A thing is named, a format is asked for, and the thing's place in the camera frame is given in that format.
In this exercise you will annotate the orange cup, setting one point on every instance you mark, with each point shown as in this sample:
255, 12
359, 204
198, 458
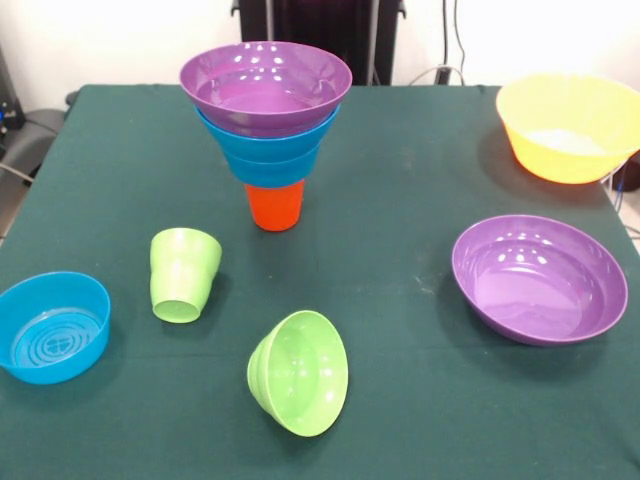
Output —
275, 207

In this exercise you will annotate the blue bowl with ringed bottom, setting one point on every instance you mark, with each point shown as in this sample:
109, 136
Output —
270, 172
50, 325

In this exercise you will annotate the deep smooth blue bowl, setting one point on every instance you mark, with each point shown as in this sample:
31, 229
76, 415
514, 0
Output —
270, 140

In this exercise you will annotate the small green bowl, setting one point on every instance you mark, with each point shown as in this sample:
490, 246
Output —
300, 375

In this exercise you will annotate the green cup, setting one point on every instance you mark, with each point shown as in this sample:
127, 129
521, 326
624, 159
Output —
182, 272

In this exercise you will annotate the purple bowl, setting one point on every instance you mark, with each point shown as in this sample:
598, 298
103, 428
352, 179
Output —
265, 80
540, 285

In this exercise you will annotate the dark green tablecloth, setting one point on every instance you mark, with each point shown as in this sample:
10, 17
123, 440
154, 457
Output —
400, 300

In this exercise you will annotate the yellow-orange bowl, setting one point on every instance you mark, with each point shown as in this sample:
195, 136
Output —
570, 115

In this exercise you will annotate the black rounded seat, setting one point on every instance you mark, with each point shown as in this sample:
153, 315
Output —
37, 132

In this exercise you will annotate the black equipment rack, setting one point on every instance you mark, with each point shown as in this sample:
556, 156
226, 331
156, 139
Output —
10, 115

